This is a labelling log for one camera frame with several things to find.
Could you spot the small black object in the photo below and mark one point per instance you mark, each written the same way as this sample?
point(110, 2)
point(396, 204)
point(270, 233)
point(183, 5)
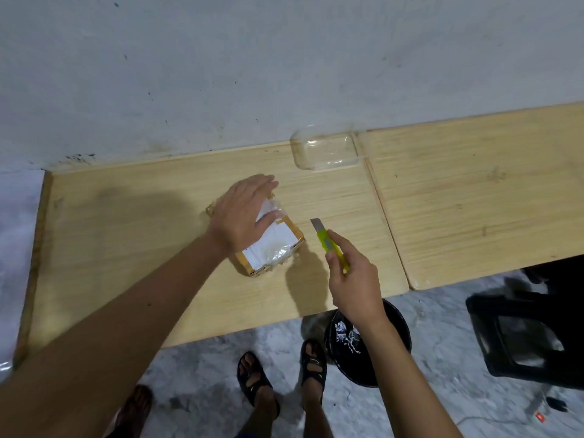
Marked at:
point(556, 403)

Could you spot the person's right leg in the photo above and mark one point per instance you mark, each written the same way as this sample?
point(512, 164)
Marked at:
point(317, 415)

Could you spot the taped cardboard parcel box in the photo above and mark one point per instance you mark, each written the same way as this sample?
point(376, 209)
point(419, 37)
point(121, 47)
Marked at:
point(273, 248)

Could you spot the person's left forearm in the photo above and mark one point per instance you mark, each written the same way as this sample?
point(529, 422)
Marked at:
point(114, 332)

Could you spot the black sandal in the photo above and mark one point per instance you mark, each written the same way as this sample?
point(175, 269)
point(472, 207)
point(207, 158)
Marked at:
point(255, 383)
point(314, 364)

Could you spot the person's leg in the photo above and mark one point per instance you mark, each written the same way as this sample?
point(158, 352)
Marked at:
point(262, 419)
point(317, 415)

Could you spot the person's left leg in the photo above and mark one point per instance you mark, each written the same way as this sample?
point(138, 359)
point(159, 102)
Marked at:
point(262, 419)

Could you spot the person's right forearm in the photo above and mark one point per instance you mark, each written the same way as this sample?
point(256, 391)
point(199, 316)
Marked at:
point(406, 383)

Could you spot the small red object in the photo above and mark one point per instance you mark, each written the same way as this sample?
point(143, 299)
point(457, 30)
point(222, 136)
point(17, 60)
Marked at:
point(540, 417)

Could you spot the clear plastic container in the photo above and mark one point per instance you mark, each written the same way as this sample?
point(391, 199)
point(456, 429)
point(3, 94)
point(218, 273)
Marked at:
point(326, 148)

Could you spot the person's left thumb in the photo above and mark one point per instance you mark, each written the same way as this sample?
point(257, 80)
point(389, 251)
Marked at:
point(272, 218)

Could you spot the person's left hand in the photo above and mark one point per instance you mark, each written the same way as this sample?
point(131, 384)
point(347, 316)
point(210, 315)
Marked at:
point(237, 214)

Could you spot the yellow utility knife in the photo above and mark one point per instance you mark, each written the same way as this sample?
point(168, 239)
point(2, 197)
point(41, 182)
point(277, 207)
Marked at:
point(326, 241)

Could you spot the person's right hand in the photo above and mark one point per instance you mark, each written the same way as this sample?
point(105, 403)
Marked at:
point(358, 291)

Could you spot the black plastic bucket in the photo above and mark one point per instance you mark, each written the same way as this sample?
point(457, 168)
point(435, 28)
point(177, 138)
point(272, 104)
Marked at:
point(351, 351)

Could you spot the black plastic stool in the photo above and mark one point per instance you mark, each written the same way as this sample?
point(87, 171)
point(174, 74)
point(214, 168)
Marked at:
point(524, 332)

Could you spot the person's right thumb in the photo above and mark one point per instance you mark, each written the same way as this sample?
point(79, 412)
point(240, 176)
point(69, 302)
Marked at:
point(333, 269)

